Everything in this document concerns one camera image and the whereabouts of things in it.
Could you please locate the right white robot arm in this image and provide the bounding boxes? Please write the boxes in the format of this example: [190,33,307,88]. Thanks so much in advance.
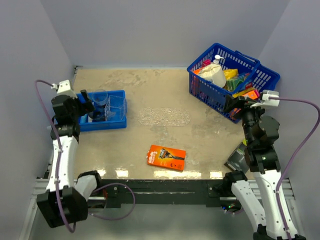
[221,95,305,240]

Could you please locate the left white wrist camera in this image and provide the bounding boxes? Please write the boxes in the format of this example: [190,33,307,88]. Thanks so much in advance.
[50,79,77,99]

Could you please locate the orange pink box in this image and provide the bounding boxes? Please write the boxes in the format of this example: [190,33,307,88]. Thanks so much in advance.
[232,87,260,100]

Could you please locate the dark smoked plastic cup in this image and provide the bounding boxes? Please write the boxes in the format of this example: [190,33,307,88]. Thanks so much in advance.
[88,105,106,122]

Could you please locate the clear textured acrylic tray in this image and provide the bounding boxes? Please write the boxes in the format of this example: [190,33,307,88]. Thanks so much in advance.
[137,107,191,127]

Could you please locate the black aluminium base frame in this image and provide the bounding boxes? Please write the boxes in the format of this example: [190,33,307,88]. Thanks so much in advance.
[88,179,237,208]

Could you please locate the black green razor package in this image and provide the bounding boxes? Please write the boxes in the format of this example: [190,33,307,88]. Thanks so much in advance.
[224,141,249,174]

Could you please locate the yellow sponge pack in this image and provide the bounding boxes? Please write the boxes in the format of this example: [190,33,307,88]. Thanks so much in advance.
[223,68,239,81]

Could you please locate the green sponge pack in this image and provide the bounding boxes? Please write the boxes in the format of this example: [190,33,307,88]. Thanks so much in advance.
[226,73,250,92]

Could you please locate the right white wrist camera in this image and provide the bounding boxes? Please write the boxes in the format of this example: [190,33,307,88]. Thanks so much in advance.
[250,90,280,109]

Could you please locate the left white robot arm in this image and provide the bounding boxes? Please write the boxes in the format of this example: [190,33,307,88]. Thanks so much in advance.
[36,90,104,232]

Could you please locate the blue shopping basket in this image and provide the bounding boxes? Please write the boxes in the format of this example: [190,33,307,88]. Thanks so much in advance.
[187,43,281,123]

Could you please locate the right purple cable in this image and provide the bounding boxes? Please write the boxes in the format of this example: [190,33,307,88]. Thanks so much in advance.
[223,97,320,240]

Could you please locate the white pump bottle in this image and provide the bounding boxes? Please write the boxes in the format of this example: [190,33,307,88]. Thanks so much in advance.
[213,54,225,65]

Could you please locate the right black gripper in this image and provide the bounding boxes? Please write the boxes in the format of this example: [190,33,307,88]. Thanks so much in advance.
[223,93,269,145]

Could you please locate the blue plastic bin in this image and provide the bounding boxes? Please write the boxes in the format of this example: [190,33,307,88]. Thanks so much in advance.
[53,89,128,133]

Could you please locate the orange razor box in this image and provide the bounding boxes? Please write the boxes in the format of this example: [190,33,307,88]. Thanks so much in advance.
[146,144,187,172]

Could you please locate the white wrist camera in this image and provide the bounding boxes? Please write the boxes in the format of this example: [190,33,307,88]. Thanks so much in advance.
[50,79,77,99]
[250,90,280,109]

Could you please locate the small red box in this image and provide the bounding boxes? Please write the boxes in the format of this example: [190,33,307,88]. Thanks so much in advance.
[201,59,211,67]

